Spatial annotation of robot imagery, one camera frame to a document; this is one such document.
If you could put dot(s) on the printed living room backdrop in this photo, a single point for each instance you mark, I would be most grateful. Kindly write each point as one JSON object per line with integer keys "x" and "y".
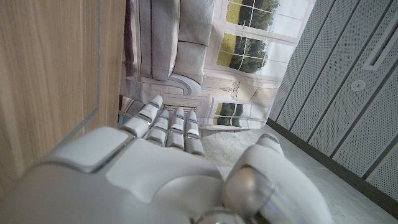
{"x": 248, "y": 46}

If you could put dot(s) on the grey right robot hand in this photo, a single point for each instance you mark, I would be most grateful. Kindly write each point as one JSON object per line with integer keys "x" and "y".
{"x": 140, "y": 174}

